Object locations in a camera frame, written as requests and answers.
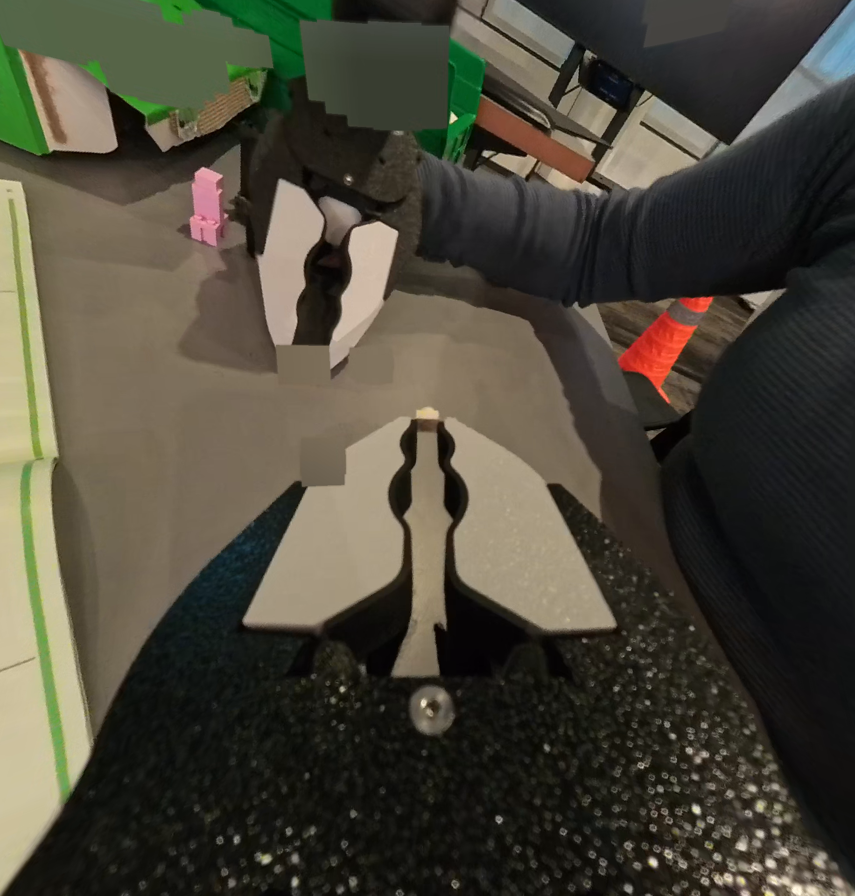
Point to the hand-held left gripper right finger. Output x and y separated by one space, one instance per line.
525 546

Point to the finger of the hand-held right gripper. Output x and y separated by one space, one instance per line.
284 266
368 280

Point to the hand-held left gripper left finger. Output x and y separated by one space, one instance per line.
329 546

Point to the small tan toy block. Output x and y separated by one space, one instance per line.
426 416

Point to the person's right forearm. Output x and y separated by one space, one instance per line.
609 224

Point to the grey desk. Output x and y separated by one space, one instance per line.
154 392

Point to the pink toy pig figure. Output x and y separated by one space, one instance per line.
208 210

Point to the green plastic bin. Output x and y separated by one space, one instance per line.
467 91

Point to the brown top side table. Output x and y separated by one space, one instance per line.
539 140

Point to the small black display device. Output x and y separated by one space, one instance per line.
609 82

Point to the orange traffic cone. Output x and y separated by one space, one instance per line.
662 343

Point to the person's dark clothed body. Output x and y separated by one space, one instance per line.
784 525

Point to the white booklet with green stripe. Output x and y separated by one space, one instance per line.
7 350

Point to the green cardboard box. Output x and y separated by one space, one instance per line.
7 105

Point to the black monitor on stand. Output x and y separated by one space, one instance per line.
749 70

